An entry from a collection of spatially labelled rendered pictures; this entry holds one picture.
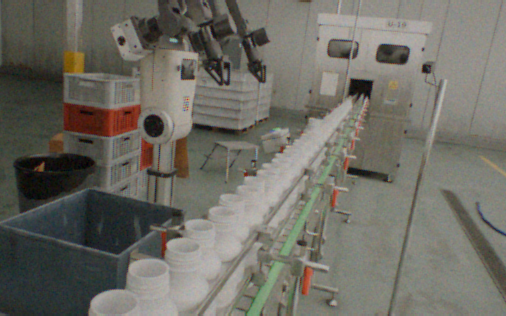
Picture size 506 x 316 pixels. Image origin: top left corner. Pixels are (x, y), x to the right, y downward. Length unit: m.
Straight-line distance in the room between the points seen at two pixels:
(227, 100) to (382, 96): 3.12
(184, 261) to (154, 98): 1.33
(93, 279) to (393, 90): 5.12
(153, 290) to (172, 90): 1.34
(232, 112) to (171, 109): 6.02
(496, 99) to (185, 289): 11.28
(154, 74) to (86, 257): 0.95
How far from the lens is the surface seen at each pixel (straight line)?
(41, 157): 2.93
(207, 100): 7.84
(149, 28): 1.55
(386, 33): 5.74
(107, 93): 3.32
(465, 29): 11.45
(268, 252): 0.63
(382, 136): 5.76
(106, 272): 0.92
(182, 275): 0.44
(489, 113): 11.57
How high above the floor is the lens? 1.36
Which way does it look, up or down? 14 degrees down
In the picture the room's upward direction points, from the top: 7 degrees clockwise
